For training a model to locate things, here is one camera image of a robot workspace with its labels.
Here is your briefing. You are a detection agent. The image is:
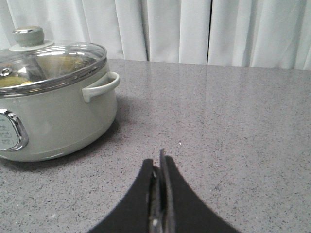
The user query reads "glass pot lid with knob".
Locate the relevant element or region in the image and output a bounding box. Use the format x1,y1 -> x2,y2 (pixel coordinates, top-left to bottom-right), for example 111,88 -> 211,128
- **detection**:
0,26 -> 107,98

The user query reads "pale green electric cooking pot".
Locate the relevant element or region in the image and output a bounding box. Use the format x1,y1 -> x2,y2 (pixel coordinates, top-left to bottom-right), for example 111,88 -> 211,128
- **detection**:
0,65 -> 120,162

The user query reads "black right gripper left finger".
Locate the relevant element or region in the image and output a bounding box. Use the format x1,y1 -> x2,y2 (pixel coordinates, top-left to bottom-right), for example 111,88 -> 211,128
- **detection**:
89,159 -> 160,233

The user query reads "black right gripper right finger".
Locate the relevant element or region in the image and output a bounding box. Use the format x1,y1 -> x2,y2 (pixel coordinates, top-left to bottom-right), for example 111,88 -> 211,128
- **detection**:
160,149 -> 239,233

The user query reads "yellow toy corn cob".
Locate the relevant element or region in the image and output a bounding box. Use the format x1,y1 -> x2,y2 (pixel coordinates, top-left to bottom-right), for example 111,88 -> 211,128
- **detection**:
0,55 -> 89,87

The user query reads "white curtain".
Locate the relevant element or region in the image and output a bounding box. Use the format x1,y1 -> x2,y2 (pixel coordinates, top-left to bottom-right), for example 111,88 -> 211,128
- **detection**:
0,0 -> 311,70

